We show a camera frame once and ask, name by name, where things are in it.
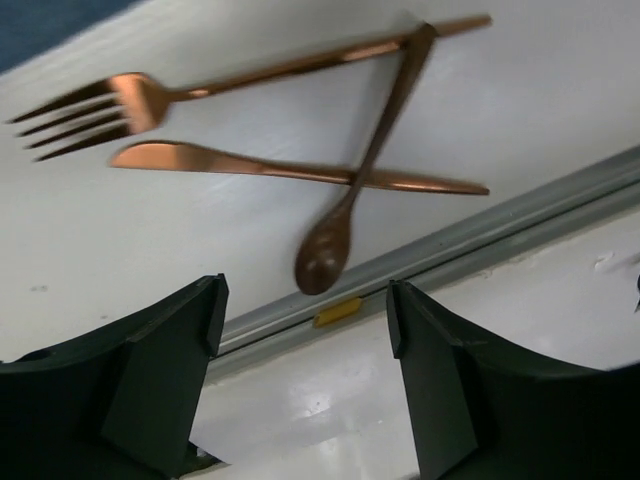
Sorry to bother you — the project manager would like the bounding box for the copper spoon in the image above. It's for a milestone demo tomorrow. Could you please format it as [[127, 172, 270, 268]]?
[[294, 23, 437, 295]]

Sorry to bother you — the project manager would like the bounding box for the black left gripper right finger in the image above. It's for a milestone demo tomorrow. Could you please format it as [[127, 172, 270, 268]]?
[[386, 281, 639, 479]]

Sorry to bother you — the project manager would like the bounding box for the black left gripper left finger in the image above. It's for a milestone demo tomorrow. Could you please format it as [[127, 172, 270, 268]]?
[[1, 274, 229, 479]]

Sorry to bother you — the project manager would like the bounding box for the copper knife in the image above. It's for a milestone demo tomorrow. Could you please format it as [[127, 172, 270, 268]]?
[[110, 141, 490, 196]]

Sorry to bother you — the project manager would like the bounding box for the blue cloth placemat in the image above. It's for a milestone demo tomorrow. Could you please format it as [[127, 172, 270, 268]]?
[[1, 0, 135, 73]]

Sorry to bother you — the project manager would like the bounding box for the aluminium front rail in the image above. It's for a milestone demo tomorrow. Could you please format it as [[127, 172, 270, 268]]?
[[205, 147, 639, 384]]

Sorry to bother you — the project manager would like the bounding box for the copper fork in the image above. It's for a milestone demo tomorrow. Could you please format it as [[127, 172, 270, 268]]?
[[8, 14, 492, 162]]

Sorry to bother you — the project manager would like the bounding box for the yellow rail slot nut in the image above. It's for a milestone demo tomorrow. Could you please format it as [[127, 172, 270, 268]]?
[[313, 297, 362, 328]]

